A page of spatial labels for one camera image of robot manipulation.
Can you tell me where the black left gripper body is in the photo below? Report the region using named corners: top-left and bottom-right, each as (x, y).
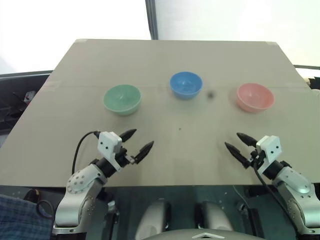
top-left (113, 146), bottom-right (136, 173)

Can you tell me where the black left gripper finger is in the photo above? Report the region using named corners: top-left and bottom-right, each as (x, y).
top-left (132, 140), bottom-right (155, 165)
top-left (119, 128), bottom-right (138, 144)

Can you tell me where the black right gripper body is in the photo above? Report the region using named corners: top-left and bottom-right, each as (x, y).
top-left (248, 146), bottom-right (267, 170)

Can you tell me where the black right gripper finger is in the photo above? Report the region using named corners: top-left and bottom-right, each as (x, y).
top-left (236, 132), bottom-right (258, 148)
top-left (224, 141), bottom-right (251, 168)

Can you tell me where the green bowl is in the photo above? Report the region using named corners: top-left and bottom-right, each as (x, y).
top-left (103, 84), bottom-right (142, 117)

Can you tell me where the pink-red bowl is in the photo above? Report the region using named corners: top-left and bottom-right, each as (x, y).
top-left (236, 83), bottom-right (276, 114)

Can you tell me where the silver robot right leg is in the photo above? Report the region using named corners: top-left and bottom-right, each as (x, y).
top-left (202, 201), bottom-right (234, 232)

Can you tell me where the silver robot leg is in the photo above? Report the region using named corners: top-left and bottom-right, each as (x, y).
top-left (202, 201), bottom-right (234, 232)
top-left (137, 199), bottom-right (168, 236)

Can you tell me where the silver robot left leg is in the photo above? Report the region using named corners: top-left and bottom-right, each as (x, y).
top-left (137, 199), bottom-right (168, 236)

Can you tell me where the blue bowl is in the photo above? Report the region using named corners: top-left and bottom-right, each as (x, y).
top-left (169, 71), bottom-right (203, 99)

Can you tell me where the grey robot torso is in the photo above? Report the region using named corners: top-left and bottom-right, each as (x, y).
top-left (136, 229), bottom-right (259, 240)

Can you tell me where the blue checked cloth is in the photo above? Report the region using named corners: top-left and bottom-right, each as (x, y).
top-left (0, 193), bottom-right (53, 240)

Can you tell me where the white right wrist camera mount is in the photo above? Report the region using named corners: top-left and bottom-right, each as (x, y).
top-left (255, 135), bottom-right (282, 174)

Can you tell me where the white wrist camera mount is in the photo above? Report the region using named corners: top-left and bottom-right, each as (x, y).
top-left (255, 135), bottom-right (282, 174)
top-left (97, 131), bottom-right (123, 171)

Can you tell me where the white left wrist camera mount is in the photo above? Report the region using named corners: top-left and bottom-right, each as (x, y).
top-left (97, 131), bottom-right (123, 171)

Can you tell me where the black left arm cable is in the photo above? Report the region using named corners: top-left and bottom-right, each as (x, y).
top-left (71, 130), bottom-right (101, 175)

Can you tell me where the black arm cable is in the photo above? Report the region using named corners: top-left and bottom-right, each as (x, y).
top-left (251, 154), bottom-right (302, 225)
top-left (71, 130), bottom-right (101, 175)

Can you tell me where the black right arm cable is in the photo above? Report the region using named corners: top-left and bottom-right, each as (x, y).
top-left (251, 154), bottom-right (302, 225)

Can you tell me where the grey window post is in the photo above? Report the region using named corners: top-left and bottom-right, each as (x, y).
top-left (145, 0), bottom-right (160, 40)

